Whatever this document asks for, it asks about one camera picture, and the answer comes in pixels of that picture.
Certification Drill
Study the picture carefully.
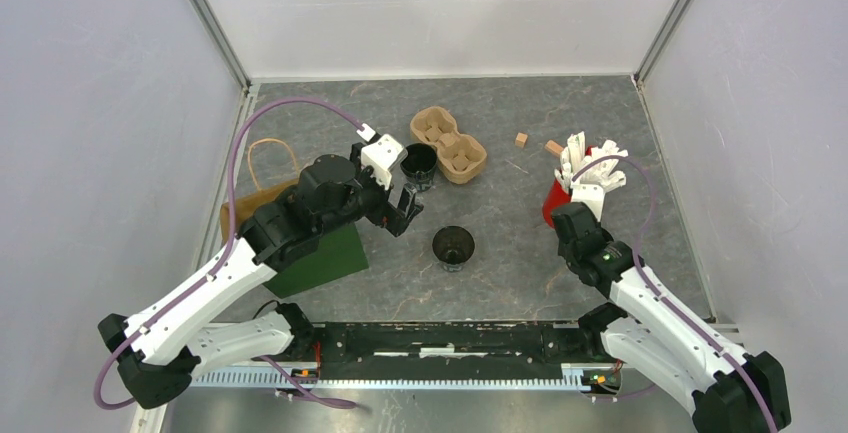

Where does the small wooden cube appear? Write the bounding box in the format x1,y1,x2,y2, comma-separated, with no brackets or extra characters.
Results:
514,132,528,148

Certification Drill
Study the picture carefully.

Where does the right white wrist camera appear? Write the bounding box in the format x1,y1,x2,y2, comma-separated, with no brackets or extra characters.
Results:
571,182,606,221

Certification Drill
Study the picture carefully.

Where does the cardboard cup carrier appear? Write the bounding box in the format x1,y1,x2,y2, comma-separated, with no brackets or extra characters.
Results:
410,106,488,185

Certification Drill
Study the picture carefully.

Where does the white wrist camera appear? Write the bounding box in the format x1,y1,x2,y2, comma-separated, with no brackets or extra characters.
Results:
571,182,606,221
357,123,408,191

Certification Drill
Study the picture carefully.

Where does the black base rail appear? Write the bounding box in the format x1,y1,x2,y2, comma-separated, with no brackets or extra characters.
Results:
275,321,614,381

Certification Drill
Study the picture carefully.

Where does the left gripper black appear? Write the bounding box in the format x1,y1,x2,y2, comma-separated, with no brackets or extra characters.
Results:
317,143,423,237

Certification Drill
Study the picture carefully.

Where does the white stirrer sticks bundle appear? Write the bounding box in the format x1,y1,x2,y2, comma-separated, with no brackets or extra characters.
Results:
554,132,628,193

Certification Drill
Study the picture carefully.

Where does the black coffee cup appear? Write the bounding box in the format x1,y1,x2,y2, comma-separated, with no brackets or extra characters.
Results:
400,143,438,192
432,225,476,272

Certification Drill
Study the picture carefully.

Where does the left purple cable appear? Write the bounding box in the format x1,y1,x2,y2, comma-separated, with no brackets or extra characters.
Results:
93,97,369,411

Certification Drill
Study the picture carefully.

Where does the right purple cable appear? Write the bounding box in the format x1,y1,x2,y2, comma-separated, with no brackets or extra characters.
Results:
570,154,780,433

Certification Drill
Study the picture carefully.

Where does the purple cable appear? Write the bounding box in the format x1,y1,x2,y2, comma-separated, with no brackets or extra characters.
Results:
570,154,780,433
93,97,369,411

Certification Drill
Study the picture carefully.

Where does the brown paper bag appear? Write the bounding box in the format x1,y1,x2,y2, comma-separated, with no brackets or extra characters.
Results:
234,137,303,227

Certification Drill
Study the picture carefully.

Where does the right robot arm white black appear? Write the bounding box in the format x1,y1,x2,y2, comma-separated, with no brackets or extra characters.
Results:
551,202,792,432

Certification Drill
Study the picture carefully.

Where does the green mat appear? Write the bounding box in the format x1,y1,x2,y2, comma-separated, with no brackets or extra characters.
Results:
263,224,369,298

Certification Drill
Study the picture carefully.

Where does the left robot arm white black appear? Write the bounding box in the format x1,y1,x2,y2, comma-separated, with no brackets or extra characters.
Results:
98,136,423,409

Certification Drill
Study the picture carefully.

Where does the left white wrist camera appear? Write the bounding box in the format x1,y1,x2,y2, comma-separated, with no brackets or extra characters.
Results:
357,123,408,191

